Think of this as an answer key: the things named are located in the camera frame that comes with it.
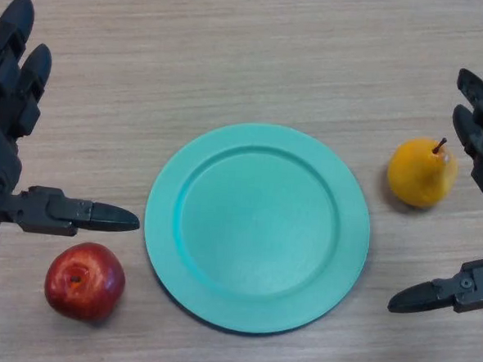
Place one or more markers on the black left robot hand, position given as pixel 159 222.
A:
pixel 4 105

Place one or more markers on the green round plate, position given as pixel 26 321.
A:
pixel 257 231

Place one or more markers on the yellow pear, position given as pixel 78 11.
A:
pixel 420 175

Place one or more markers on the red apple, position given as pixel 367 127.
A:
pixel 83 282

